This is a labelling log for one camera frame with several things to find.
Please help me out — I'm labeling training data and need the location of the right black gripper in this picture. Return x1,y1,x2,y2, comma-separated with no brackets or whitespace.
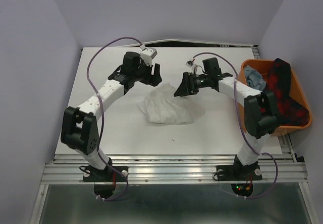
173,72,210,97

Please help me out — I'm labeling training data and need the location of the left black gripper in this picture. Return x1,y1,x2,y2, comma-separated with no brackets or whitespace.
133,59,163,87

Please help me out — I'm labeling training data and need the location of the white skirt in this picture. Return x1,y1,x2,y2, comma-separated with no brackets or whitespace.
138,83,205,125

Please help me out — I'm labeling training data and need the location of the red black plaid skirt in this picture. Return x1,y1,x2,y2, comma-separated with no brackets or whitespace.
265,58,309,127

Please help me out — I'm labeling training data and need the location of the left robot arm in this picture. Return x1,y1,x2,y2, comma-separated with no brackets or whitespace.
61,48,162,181

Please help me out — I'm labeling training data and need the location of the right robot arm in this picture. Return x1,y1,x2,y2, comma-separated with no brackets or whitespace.
174,58,280,179

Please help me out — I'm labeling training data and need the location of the light blue skirt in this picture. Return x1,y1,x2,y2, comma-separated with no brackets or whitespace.
244,65,266,91

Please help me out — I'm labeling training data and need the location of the orange plastic basket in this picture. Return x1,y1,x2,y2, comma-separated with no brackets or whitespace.
238,59,312,136

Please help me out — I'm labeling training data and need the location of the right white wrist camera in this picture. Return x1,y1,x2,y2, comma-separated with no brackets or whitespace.
186,59,198,74

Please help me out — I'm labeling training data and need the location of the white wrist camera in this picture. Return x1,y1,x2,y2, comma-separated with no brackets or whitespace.
186,59,198,74
140,46,157,67

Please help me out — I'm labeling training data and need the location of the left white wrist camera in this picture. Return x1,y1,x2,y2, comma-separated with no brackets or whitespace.
140,46,157,67

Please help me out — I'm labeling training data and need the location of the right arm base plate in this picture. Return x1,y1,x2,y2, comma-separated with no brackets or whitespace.
216,164,262,182

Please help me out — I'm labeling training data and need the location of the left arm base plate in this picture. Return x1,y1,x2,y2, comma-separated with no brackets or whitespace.
79,165,128,183

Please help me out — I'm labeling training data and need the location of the aluminium frame rail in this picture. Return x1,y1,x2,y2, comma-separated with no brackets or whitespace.
41,154,308,185

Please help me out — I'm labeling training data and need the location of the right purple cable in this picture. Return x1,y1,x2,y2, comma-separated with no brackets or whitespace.
189,52,279,200

